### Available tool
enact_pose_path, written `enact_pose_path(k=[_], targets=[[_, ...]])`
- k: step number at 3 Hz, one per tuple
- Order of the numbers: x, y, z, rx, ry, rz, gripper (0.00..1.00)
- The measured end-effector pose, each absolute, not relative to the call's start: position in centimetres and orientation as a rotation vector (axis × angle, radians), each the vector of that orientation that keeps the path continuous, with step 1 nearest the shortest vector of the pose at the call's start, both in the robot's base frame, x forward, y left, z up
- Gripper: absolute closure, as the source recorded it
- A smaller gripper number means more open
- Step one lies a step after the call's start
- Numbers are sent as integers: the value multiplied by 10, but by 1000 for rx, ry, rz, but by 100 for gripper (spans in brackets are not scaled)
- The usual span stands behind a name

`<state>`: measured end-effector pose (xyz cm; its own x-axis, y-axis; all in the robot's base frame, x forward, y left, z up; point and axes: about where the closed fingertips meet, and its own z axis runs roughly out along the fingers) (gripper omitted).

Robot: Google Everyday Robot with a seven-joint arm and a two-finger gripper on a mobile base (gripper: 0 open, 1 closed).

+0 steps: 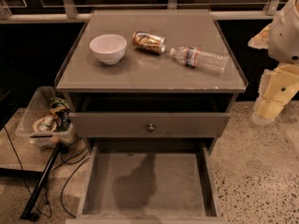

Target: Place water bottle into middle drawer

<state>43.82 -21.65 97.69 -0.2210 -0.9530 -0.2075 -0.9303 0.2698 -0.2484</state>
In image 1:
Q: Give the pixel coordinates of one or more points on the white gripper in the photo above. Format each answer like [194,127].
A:
[284,39]

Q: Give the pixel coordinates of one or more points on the clear plastic water bottle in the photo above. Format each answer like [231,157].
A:
[196,58]

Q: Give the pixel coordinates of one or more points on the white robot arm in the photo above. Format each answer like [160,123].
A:
[296,3]

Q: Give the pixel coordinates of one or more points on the grey wooden drawer cabinet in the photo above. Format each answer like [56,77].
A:
[143,82]

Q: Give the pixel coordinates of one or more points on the round brass drawer knob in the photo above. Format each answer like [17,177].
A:
[151,128]

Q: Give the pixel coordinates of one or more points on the open middle drawer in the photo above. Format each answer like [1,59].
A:
[149,185]

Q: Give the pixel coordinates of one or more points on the closed upper drawer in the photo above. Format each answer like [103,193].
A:
[131,125]

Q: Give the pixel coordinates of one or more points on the crushed gold soda can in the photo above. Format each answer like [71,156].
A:
[149,42]

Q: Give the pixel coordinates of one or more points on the white ceramic bowl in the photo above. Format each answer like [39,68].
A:
[108,49]

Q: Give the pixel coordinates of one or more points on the clutter items inside bin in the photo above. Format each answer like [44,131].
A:
[57,119]

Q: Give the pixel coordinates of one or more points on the clear plastic storage bin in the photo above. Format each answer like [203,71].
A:
[38,107]

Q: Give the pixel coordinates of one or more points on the black metal stand leg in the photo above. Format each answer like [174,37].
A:
[27,212]

